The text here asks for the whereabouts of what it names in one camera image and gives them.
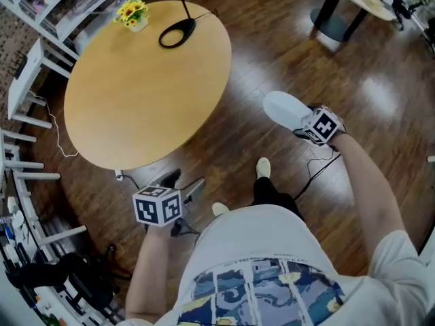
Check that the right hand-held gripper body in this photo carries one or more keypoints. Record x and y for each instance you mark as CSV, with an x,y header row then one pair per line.
x,y
323,126

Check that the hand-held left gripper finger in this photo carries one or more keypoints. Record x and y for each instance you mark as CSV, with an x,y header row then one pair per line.
x,y
195,190
170,178

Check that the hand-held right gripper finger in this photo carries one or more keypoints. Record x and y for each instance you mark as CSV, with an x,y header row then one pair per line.
x,y
303,134

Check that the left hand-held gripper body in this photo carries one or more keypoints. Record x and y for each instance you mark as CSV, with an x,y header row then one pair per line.
x,y
149,209

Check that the person's right forearm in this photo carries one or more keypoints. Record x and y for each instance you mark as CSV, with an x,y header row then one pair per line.
x,y
370,195

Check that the person's left forearm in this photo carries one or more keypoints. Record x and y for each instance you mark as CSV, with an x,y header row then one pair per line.
x,y
149,270

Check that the person's left cream shoe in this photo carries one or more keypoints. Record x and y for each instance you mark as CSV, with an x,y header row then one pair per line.
x,y
220,209

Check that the person's cream shoe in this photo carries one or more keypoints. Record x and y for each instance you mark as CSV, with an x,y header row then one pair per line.
x,y
220,209
263,167

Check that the white power strip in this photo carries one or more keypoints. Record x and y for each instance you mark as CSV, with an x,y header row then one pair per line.
x,y
118,175

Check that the person's right cream shoe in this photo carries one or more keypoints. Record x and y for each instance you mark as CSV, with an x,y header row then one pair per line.
x,y
263,167

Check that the person's black trousers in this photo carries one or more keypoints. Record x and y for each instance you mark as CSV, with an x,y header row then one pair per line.
x,y
268,195

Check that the person's white printed t-shirt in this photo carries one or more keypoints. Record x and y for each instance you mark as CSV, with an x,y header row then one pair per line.
x,y
258,243

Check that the round wooden table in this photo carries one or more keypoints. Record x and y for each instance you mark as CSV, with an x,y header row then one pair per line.
x,y
142,87

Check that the black office chair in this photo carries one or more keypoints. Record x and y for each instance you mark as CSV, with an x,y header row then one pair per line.
x,y
68,277

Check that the white small table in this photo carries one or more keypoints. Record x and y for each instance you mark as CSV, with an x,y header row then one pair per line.
x,y
23,166
32,66

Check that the black desk lamp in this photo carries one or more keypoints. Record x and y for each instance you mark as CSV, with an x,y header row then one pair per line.
x,y
178,32

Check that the sunflower pot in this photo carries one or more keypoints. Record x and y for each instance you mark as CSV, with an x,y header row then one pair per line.
x,y
133,14

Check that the white shelf unit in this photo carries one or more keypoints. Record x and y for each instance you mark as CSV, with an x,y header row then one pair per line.
x,y
64,2

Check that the oval table with black pedestal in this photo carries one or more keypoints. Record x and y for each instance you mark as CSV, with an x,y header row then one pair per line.
x,y
340,9

